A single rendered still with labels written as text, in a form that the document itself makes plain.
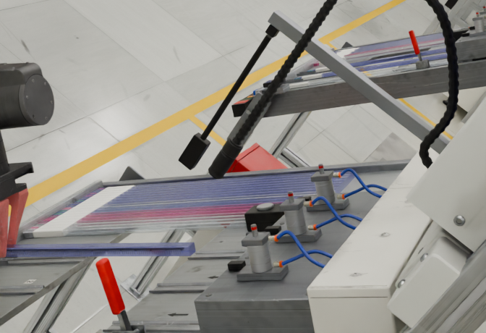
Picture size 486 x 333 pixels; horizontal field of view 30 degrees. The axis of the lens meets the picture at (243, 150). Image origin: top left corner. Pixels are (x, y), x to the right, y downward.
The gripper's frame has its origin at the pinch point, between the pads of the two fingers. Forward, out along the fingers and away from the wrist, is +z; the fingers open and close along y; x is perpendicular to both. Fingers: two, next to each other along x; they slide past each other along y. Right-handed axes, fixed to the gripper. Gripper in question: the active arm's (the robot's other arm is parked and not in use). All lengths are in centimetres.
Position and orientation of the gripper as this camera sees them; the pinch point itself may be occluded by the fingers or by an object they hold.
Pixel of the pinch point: (3, 248)
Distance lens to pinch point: 112.6
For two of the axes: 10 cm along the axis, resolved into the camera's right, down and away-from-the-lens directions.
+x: -9.0, 0.7, 4.3
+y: 4.0, -2.7, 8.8
